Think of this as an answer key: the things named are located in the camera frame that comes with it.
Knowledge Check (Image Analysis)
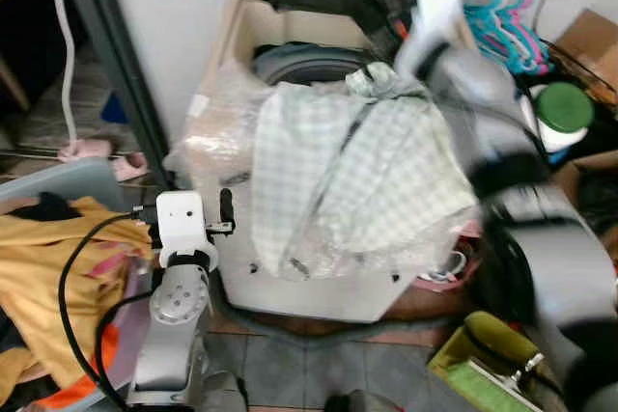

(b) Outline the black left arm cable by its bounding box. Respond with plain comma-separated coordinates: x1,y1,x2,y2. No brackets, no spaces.
57,202,161,411

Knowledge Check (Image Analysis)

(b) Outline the white bottle with green lid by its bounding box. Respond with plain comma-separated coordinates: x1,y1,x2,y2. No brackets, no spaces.
524,81,596,154

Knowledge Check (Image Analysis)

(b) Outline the pink slipper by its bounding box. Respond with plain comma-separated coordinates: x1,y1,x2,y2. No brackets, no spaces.
110,152,152,182
57,138,113,163

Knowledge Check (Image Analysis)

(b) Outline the dark metal door frame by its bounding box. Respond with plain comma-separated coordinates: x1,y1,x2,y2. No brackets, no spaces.
66,0,177,189

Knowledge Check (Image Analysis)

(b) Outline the orange cloth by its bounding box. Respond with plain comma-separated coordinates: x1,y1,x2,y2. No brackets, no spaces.
37,323,123,410

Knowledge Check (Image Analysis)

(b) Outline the white hose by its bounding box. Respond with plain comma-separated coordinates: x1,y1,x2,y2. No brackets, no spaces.
52,0,84,149

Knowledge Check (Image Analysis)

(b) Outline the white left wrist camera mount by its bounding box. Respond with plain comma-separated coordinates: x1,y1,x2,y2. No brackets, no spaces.
154,190,211,269

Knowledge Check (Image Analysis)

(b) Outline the blue and pink hangers bunch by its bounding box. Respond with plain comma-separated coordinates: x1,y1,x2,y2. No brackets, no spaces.
462,0,553,77

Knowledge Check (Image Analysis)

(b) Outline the brown cardboard box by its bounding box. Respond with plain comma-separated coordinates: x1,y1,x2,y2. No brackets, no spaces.
552,8,618,104

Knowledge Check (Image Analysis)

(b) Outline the yellow green box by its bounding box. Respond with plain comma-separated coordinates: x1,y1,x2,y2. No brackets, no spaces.
427,311,547,412

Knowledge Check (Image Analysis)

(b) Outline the green white checked garment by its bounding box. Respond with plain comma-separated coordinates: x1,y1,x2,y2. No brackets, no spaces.
251,62,480,280

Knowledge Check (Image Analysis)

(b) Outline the yellow garment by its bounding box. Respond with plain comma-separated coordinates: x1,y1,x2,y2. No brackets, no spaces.
0,194,154,392

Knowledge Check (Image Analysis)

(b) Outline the grey plastic basin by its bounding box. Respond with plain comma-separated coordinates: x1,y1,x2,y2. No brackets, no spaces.
0,156,134,216

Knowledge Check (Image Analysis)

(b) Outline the white top-load washing machine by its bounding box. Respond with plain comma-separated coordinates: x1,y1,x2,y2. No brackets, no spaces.
182,0,489,324

